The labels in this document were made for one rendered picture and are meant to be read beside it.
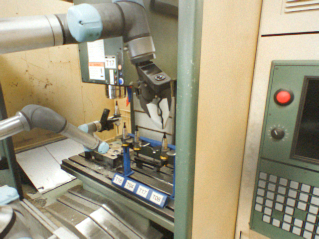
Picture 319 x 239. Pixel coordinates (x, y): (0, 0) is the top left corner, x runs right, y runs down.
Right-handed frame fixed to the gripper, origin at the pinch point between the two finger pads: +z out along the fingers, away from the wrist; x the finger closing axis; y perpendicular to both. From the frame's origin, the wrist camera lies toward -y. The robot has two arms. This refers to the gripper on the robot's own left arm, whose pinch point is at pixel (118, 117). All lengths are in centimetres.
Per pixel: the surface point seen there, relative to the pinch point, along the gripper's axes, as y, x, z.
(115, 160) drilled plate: 32.0, 5.4, -11.1
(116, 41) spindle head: -54, 26, -23
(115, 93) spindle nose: -19.9, 5.5, -6.8
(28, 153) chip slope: 45, -98, -30
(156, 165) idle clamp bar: 32.9, 35.2, 2.3
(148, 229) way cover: 56, 54, -32
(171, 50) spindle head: -50, 34, 25
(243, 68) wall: -41, 102, -40
